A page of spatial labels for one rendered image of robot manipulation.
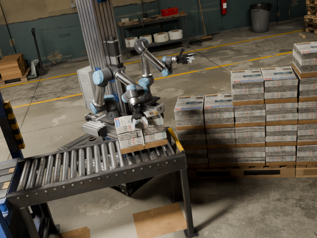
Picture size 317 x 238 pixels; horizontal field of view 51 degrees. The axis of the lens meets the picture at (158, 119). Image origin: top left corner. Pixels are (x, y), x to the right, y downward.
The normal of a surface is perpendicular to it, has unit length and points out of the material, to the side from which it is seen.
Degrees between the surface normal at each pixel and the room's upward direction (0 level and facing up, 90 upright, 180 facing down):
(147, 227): 0
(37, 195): 90
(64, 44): 90
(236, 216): 0
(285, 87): 90
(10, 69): 90
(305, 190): 0
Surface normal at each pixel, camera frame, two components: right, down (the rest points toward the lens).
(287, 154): -0.17, 0.43
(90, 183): 0.21, 0.39
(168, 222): -0.14, -0.90
